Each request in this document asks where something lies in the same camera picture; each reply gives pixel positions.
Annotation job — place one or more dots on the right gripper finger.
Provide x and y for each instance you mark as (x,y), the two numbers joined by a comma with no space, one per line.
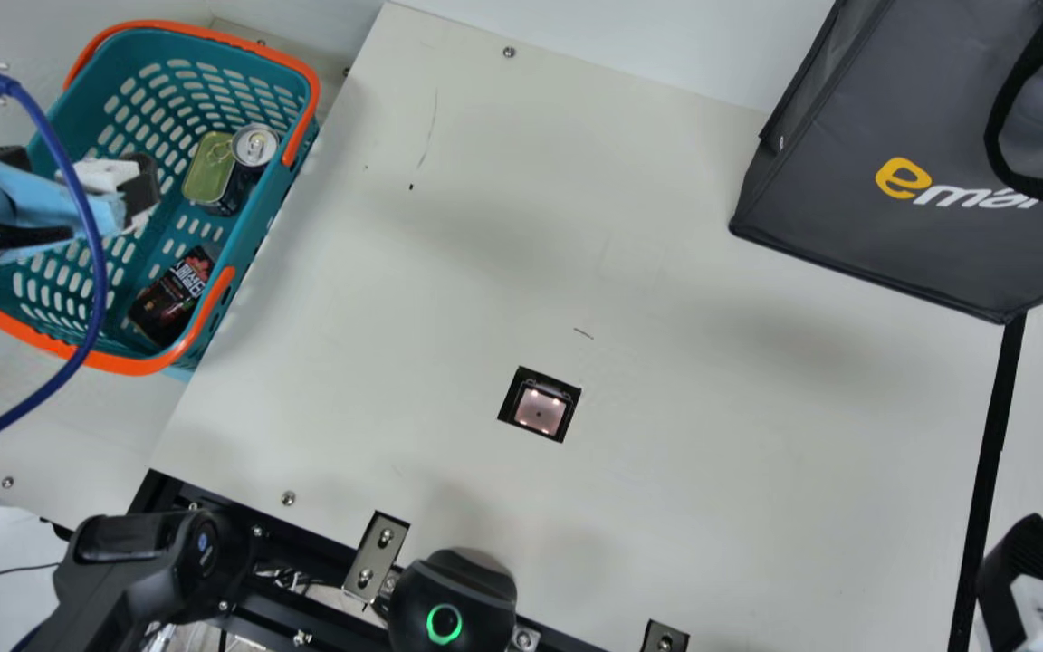
(1028,561)

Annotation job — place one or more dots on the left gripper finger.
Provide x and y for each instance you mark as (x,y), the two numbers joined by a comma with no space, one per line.
(137,181)

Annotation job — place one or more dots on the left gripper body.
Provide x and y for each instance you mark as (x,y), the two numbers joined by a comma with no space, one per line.
(23,204)

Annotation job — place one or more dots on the dark coffee bottle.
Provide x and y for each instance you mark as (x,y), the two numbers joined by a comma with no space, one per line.
(173,294)

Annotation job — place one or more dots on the teal shopping basket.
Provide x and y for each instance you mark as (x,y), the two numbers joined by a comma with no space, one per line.
(168,47)

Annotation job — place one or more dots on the rectangular tin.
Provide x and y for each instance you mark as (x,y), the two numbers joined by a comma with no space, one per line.
(205,172)

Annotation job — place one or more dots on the black strip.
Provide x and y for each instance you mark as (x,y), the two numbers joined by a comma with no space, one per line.
(983,498)

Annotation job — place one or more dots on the can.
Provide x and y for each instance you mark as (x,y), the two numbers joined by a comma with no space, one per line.
(241,181)

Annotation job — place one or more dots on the small square scanner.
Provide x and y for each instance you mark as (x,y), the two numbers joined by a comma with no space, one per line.
(540,407)

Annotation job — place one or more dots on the black device with green light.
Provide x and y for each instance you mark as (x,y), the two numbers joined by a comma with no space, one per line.
(449,589)

